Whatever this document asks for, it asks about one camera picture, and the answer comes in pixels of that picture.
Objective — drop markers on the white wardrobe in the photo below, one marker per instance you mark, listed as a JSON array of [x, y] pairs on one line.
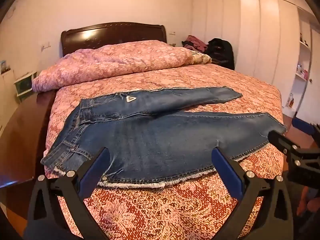
[[250, 30]]

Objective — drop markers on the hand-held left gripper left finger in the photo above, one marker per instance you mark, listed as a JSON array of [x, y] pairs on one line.
[[96, 170]]

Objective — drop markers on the black backpack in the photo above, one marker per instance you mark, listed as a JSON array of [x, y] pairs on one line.
[[221, 52]]

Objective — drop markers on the bed with red floral cover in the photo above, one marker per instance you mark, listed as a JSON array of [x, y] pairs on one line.
[[162, 212]]

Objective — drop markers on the blue denim pants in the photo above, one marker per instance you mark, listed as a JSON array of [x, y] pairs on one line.
[[162, 140]]

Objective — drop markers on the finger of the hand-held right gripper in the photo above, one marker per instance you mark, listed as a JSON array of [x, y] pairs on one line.
[[302, 127], [281, 140]]

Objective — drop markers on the yellow floral pillow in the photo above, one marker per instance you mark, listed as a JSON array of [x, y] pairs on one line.
[[200, 58]]

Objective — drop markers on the maroon clothes pile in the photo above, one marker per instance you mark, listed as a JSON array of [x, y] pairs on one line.
[[195, 42]]

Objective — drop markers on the pink floral quilt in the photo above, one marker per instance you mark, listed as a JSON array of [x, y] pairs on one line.
[[112, 60]]

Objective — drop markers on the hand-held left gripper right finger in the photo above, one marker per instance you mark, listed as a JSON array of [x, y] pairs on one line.
[[226, 172]]

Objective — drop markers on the dark wooden headboard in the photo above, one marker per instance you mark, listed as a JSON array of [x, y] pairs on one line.
[[112, 32]]

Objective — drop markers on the person's right hand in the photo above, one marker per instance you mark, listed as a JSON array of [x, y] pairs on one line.
[[308, 203]]

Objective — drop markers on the dark wooden side table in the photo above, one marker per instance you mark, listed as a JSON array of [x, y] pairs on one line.
[[20, 142]]

